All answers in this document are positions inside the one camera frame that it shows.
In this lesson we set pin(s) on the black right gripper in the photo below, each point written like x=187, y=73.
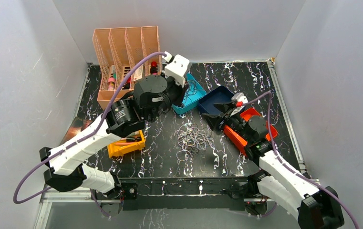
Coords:
x=213, y=120

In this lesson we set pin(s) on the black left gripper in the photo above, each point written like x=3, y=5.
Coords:
x=175, y=93

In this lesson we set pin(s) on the dark blue plastic tray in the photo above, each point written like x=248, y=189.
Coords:
x=221, y=94

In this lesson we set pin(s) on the orange plastic tray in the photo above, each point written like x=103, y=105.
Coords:
x=250, y=133

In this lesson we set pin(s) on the teal plastic tray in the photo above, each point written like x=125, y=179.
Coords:
x=194, y=93

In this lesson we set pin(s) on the yellow plastic parts bin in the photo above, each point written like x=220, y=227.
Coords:
x=131, y=143

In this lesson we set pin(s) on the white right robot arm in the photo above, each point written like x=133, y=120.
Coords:
x=313, y=207

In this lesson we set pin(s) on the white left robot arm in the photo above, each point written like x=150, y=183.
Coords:
x=66, y=168

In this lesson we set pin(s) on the small white box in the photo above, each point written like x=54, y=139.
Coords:
x=139, y=73

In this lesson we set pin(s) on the red capped black bottle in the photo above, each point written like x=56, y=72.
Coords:
x=153, y=68

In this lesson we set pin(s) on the pink tape roll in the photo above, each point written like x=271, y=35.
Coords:
x=111, y=84

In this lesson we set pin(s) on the peach plastic file organizer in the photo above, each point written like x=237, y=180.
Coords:
x=118, y=50

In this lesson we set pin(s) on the dark book with sunset cover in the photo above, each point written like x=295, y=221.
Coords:
x=75, y=128

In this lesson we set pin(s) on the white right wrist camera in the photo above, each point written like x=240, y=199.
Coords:
x=239, y=100

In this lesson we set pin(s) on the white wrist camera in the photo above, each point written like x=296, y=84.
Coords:
x=239, y=100
x=177, y=67

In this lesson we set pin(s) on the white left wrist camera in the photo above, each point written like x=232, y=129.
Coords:
x=177, y=67

